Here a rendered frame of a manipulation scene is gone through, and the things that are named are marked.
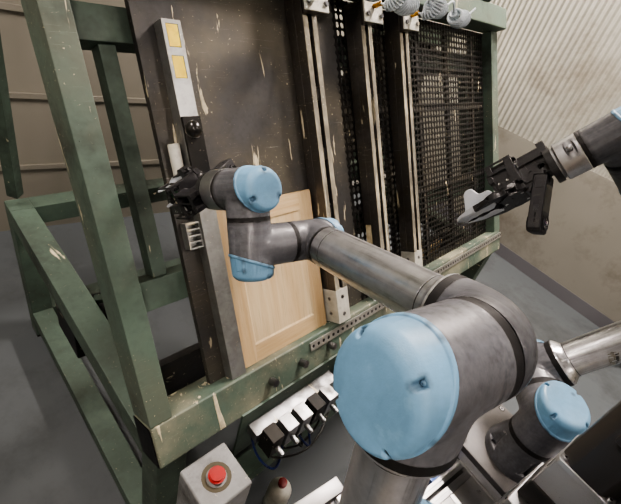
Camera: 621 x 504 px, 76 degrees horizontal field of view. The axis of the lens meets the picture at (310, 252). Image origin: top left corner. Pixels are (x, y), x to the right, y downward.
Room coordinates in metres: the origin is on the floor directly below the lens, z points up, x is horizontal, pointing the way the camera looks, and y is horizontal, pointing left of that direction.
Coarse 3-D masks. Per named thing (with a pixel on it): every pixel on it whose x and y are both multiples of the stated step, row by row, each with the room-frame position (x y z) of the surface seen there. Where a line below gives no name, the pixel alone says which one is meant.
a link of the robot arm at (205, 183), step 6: (210, 174) 0.62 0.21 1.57; (204, 180) 0.62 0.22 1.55; (210, 180) 0.61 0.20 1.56; (204, 186) 0.61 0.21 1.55; (204, 192) 0.60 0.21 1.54; (210, 192) 0.59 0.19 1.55; (204, 198) 0.60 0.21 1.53; (210, 198) 0.59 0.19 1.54; (210, 204) 0.60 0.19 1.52; (222, 210) 0.61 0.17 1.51
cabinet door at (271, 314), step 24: (288, 216) 1.10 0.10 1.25; (312, 216) 1.18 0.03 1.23; (288, 264) 1.03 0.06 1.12; (312, 264) 1.10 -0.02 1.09; (240, 288) 0.87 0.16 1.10; (264, 288) 0.93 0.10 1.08; (288, 288) 1.00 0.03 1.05; (312, 288) 1.07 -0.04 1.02; (240, 312) 0.84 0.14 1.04; (264, 312) 0.90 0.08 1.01; (288, 312) 0.96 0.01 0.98; (312, 312) 1.03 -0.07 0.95; (240, 336) 0.80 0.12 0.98; (264, 336) 0.86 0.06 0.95; (288, 336) 0.92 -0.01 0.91
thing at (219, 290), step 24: (168, 48) 0.98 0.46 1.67; (168, 72) 0.97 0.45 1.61; (168, 96) 0.96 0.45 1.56; (192, 96) 0.98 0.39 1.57; (216, 216) 0.89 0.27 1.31; (216, 240) 0.86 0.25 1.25; (216, 264) 0.83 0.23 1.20; (216, 288) 0.80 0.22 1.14; (216, 312) 0.78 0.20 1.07; (240, 360) 0.75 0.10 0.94
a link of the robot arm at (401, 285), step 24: (312, 240) 0.58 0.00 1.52; (336, 240) 0.56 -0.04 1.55; (360, 240) 0.55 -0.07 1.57; (336, 264) 0.52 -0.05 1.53; (360, 264) 0.49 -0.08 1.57; (384, 264) 0.47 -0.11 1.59; (408, 264) 0.47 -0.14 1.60; (360, 288) 0.48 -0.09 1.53; (384, 288) 0.44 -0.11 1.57; (408, 288) 0.42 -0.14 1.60; (432, 288) 0.40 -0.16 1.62; (456, 288) 0.39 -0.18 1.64; (480, 288) 0.38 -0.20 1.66; (504, 312) 0.32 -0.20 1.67; (528, 336) 0.31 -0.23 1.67; (528, 360) 0.29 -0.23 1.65
